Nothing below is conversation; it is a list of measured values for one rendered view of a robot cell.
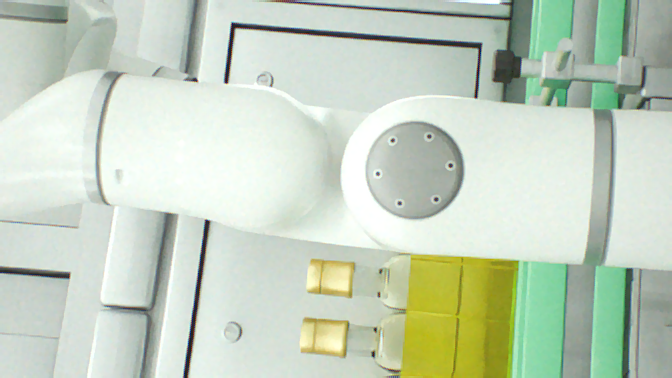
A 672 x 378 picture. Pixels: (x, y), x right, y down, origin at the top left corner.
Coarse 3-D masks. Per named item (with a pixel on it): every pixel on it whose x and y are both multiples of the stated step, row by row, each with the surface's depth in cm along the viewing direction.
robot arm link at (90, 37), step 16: (80, 0) 116; (96, 0) 120; (80, 16) 114; (96, 16) 116; (112, 16) 120; (80, 32) 113; (96, 32) 120; (112, 32) 122; (80, 48) 120; (96, 48) 121; (64, 64) 111; (80, 64) 120; (96, 64) 121
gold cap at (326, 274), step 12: (312, 264) 124; (324, 264) 124; (336, 264) 124; (348, 264) 124; (312, 276) 123; (324, 276) 123; (336, 276) 123; (348, 276) 123; (312, 288) 123; (324, 288) 123; (336, 288) 123; (348, 288) 123
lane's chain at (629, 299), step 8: (632, 272) 110; (632, 280) 110; (632, 288) 110; (632, 296) 109; (632, 304) 109; (632, 312) 109; (624, 320) 112; (632, 320) 109; (624, 328) 112; (624, 336) 111; (624, 344) 111; (624, 352) 111; (624, 360) 110; (624, 368) 110; (624, 376) 110
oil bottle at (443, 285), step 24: (384, 264) 123; (408, 264) 122; (432, 264) 122; (456, 264) 122; (480, 264) 122; (504, 264) 122; (384, 288) 122; (408, 288) 121; (432, 288) 121; (456, 288) 121; (480, 288) 121; (504, 288) 121; (432, 312) 121; (456, 312) 121; (480, 312) 120; (504, 312) 120
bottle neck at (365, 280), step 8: (360, 272) 123; (368, 272) 123; (376, 272) 123; (352, 280) 123; (360, 280) 123; (368, 280) 123; (376, 280) 123; (352, 288) 123; (360, 288) 123; (368, 288) 123; (376, 288) 123; (360, 296) 124; (368, 296) 124; (376, 296) 124
